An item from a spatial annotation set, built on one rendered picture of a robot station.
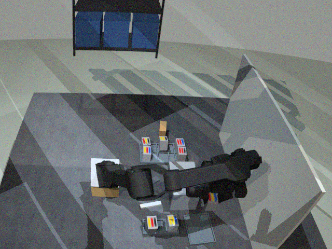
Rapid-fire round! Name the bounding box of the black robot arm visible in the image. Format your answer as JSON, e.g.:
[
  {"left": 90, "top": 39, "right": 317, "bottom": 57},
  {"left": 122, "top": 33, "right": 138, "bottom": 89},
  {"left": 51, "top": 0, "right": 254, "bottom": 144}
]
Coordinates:
[{"left": 95, "top": 148, "right": 262, "bottom": 201}]

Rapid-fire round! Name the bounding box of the white rectangular bar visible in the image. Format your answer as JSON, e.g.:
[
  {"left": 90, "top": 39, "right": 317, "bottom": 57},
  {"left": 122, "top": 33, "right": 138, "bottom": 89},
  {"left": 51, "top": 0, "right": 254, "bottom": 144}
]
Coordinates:
[{"left": 140, "top": 201, "right": 161, "bottom": 209}]

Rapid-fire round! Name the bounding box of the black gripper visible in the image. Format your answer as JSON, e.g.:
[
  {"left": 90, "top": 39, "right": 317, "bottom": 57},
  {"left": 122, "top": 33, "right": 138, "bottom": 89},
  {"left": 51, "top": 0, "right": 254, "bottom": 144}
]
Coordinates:
[{"left": 186, "top": 179, "right": 247, "bottom": 204}]

